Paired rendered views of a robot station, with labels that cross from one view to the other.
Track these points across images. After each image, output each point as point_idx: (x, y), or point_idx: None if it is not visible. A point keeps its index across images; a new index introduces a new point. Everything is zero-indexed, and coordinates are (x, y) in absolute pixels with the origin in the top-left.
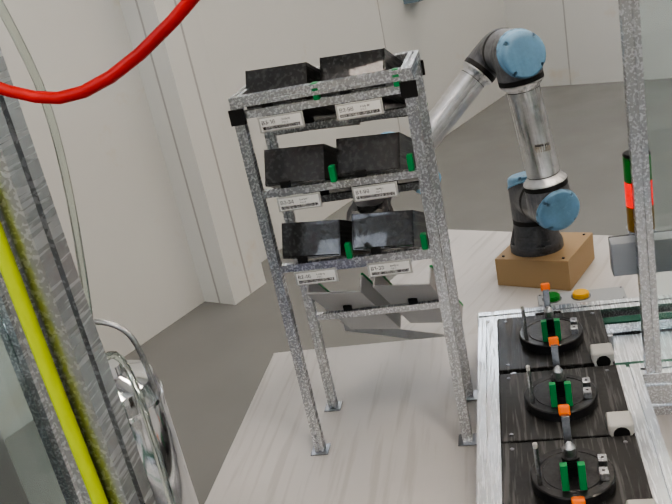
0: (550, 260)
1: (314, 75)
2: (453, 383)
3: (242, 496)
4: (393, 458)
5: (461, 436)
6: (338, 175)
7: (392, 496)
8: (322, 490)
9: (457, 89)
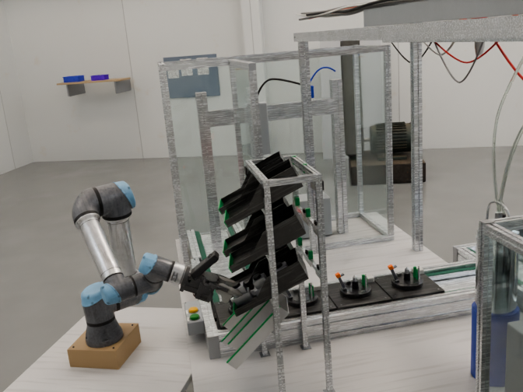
0: (133, 329)
1: (282, 168)
2: (306, 314)
3: None
4: None
5: (303, 348)
6: None
7: (357, 358)
8: (363, 380)
9: (102, 230)
